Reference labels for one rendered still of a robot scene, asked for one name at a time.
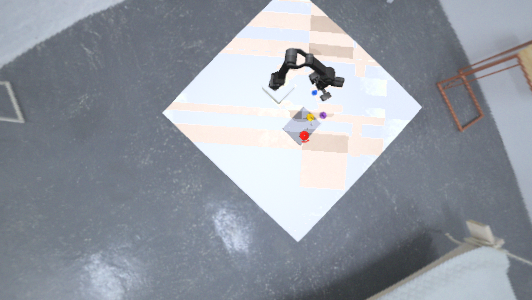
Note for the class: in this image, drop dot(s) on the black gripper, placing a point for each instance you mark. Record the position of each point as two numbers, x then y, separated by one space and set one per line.
313 79

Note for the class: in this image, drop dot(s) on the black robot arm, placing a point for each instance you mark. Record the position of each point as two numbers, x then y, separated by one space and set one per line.
326 75

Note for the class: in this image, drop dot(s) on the red gear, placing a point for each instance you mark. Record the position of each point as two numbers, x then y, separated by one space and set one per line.
304 137

